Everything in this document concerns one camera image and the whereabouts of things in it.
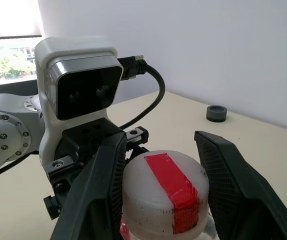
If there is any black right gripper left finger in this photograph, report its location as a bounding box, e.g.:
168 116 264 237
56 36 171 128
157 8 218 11
49 131 128 240

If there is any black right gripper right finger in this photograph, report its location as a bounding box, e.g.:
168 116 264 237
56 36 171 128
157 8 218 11
193 130 287 240

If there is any glass window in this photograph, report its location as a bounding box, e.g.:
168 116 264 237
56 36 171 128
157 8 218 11
0 37 38 88

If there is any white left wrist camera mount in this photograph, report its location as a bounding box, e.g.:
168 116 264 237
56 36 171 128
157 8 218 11
34 37 124 168

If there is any white roller blind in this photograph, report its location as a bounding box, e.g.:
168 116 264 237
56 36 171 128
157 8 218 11
0 0 43 40

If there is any black left wrist camera cable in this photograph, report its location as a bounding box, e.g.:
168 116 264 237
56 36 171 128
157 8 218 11
117 54 166 130

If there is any small dark grey round puck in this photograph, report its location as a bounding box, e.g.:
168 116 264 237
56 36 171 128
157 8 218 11
205 105 228 123

